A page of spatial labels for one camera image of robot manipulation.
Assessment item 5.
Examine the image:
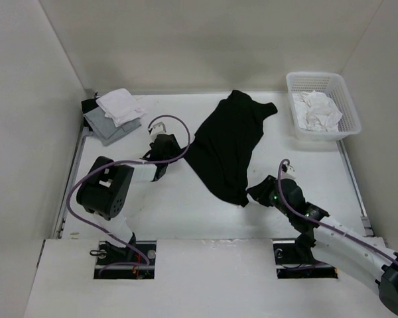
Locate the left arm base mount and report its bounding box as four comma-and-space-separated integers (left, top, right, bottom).
90, 240, 157, 280

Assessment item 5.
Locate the folded white tank top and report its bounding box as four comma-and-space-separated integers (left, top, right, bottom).
96, 88, 146, 127

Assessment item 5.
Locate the folded black tank top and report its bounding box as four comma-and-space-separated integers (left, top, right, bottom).
81, 98, 98, 132

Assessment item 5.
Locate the black tank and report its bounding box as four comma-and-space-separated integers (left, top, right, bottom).
81, 98, 98, 132
184, 90, 278, 207

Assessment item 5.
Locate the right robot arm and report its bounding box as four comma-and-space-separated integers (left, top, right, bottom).
247, 176, 398, 316

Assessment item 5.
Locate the white tank top in basket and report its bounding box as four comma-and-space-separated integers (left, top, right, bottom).
293, 91, 343, 133

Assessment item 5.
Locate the folded grey tank top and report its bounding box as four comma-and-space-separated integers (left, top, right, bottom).
84, 107, 141, 146

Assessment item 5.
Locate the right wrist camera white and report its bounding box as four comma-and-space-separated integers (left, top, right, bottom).
281, 161, 296, 180

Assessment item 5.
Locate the white plastic laundry basket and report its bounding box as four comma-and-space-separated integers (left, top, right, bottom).
286, 72, 362, 141

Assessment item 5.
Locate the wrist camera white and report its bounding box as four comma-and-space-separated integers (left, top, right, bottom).
148, 121, 167, 140
281, 161, 296, 180

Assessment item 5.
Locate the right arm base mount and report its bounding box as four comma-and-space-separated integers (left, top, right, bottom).
273, 240, 338, 279

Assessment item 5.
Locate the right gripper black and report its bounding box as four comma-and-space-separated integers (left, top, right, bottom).
246, 174, 292, 217

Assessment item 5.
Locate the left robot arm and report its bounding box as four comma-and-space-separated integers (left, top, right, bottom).
76, 133, 182, 264

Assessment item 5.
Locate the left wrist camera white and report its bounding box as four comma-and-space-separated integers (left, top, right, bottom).
148, 121, 167, 140

